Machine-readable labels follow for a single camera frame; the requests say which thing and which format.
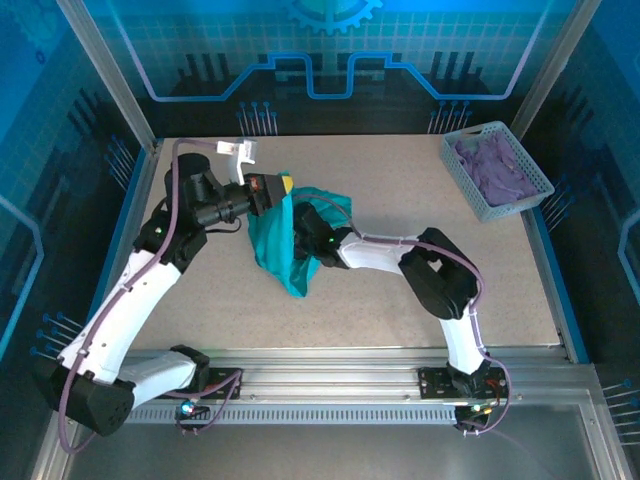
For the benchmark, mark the teal t-shirt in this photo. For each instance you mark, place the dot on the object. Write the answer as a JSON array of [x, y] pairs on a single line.
[[275, 240]]

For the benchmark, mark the light blue plastic basket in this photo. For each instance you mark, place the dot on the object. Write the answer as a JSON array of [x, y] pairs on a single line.
[[500, 210]]

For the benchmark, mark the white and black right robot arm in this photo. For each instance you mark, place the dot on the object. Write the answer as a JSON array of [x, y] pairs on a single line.
[[370, 255]]

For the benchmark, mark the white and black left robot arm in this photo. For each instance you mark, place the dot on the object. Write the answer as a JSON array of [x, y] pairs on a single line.
[[140, 290]]

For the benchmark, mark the purple cloth pile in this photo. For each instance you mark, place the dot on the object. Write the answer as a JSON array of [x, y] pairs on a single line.
[[495, 170]]

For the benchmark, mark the small LED circuit board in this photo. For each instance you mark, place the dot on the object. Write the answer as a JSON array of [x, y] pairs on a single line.
[[475, 409], [189, 409]]

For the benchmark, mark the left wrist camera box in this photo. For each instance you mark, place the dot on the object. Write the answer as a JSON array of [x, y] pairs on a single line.
[[237, 165]]

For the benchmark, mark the aluminium table side rail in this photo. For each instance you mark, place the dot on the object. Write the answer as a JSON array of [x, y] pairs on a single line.
[[143, 175], [541, 250]]

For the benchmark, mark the aluminium mounting rail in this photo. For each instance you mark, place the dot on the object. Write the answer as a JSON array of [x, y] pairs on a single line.
[[325, 372]]

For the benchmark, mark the aluminium frame post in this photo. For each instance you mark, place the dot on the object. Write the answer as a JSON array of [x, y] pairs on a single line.
[[110, 75], [550, 75]]

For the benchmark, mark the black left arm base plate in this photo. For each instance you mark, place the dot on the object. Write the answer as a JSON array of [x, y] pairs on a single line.
[[225, 385]]

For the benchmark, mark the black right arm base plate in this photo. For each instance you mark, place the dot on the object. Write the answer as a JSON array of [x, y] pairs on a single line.
[[435, 385]]

